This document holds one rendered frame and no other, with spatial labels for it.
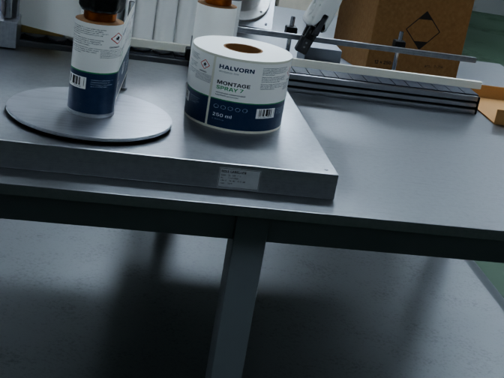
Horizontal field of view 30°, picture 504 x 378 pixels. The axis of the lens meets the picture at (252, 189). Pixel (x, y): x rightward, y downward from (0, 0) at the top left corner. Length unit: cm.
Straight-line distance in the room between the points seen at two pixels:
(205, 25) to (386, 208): 61
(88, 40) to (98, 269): 109
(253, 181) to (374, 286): 125
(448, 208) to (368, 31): 97
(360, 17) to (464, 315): 91
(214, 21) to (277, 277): 99
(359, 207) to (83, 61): 56
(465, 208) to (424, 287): 113
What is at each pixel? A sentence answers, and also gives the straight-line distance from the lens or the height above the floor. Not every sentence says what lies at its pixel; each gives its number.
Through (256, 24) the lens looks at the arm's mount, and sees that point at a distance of 311.
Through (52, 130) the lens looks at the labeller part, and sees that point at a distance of 168.
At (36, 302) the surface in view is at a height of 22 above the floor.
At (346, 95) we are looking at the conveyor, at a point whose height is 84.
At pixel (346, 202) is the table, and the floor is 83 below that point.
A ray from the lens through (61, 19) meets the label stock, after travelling 227.
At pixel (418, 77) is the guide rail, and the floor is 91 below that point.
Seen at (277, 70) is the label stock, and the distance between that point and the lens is 184.
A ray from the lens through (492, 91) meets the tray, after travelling 276.
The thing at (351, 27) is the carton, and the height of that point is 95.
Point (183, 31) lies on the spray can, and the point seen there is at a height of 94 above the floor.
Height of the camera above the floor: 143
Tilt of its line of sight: 21 degrees down
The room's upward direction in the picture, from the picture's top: 10 degrees clockwise
